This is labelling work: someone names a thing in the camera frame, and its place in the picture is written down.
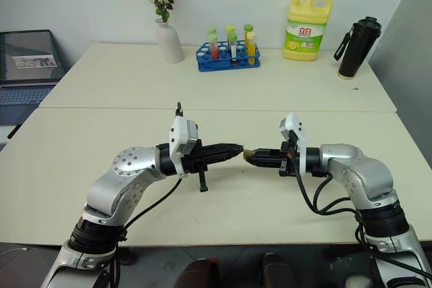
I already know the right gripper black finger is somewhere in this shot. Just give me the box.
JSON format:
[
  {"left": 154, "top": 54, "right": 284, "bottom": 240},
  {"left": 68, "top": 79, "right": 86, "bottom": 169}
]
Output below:
[
  {"left": 251, "top": 147, "right": 283, "bottom": 159},
  {"left": 248, "top": 156, "right": 283, "bottom": 168}
]

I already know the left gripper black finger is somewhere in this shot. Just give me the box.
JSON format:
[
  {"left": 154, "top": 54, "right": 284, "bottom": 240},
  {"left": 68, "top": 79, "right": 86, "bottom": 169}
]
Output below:
[
  {"left": 201, "top": 151, "right": 243, "bottom": 165},
  {"left": 201, "top": 142, "right": 244, "bottom": 155}
]

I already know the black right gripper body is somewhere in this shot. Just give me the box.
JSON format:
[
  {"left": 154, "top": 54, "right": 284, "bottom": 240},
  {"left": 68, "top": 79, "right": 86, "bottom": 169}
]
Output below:
[{"left": 277, "top": 131, "right": 300, "bottom": 178}]

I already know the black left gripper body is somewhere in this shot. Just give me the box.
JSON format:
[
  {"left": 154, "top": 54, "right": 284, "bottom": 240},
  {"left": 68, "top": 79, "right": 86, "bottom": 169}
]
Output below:
[{"left": 175, "top": 100, "right": 211, "bottom": 194}]

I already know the blue test tube rack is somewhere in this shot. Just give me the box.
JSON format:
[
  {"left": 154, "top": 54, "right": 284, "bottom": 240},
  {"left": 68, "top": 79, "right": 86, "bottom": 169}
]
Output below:
[{"left": 195, "top": 39, "right": 263, "bottom": 74}]

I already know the green-capped tube with white label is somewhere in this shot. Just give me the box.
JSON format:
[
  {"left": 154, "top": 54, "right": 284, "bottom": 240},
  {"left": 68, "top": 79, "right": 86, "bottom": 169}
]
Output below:
[{"left": 227, "top": 32, "right": 239, "bottom": 67}]

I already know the green-capped tube with red liquid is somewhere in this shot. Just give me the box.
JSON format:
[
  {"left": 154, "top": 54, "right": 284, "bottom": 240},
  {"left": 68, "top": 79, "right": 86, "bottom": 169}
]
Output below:
[{"left": 207, "top": 33, "right": 219, "bottom": 60}]

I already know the tube with orange liquid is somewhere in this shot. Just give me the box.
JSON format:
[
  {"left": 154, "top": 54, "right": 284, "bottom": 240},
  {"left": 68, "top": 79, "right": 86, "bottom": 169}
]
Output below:
[{"left": 246, "top": 31, "right": 258, "bottom": 67}]

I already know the dark rounded shape with red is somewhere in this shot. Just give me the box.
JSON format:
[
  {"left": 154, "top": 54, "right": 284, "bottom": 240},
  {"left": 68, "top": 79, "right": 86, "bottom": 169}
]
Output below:
[{"left": 183, "top": 256, "right": 221, "bottom": 288}]

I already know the white ceramic vase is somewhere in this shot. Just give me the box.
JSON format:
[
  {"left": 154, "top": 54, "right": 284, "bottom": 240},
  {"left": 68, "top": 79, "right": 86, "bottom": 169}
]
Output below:
[{"left": 155, "top": 17, "right": 185, "bottom": 65}]

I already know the yellow dish soap pump bottle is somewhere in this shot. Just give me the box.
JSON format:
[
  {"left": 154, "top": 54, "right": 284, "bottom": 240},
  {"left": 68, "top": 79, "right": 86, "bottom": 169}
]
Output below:
[{"left": 281, "top": 0, "right": 334, "bottom": 62}]

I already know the grey partition panel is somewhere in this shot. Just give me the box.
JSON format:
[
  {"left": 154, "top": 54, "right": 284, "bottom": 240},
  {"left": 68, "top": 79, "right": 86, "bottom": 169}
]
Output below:
[{"left": 367, "top": 0, "right": 432, "bottom": 171}]

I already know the black pen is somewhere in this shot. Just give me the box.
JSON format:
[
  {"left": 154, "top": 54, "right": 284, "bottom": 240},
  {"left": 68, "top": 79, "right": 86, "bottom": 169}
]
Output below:
[{"left": 6, "top": 124, "right": 22, "bottom": 140}]

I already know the open grey laptop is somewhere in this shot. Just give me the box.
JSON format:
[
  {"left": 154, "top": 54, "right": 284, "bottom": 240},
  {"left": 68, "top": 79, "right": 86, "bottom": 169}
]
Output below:
[{"left": 0, "top": 29, "right": 68, "bottom": 126}]

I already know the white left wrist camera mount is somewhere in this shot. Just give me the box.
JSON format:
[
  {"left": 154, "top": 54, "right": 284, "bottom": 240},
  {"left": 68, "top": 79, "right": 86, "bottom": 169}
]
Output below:
[{"left": 168, "top": 115, "right": 200, "bottom": 178}]

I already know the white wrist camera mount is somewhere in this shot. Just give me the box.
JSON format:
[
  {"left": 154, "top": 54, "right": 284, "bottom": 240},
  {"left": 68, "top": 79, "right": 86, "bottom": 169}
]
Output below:
[
  {"left": 168, "top": 115, "right": 200, "bottom": 178},
  {"left": 278, "top": 112, "right": 308, "bottom": 175}
]

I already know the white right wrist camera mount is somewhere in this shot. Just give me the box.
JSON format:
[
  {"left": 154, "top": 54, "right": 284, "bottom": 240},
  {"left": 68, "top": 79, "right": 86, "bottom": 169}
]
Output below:
[{"left": 278, "top": 112, "right": 308, "bottom": 175}]

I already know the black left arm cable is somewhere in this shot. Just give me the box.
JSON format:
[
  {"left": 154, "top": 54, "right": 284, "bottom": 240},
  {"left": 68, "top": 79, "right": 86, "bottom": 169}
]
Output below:
[{"left": 97, "top": 176, "right": 185, "bottom": 288}]

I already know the black insulated bottle with strap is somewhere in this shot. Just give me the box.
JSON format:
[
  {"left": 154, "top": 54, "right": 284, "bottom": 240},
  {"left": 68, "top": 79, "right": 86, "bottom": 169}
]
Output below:
[{"left": 333, "top": 16, "right": 383, "bottom": 81}]

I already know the thin white cable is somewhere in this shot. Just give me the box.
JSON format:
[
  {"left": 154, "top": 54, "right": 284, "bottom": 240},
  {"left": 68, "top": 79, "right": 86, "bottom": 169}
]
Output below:
[{"left": 0, "top": 246, "right": 29, "bottom": 258}]

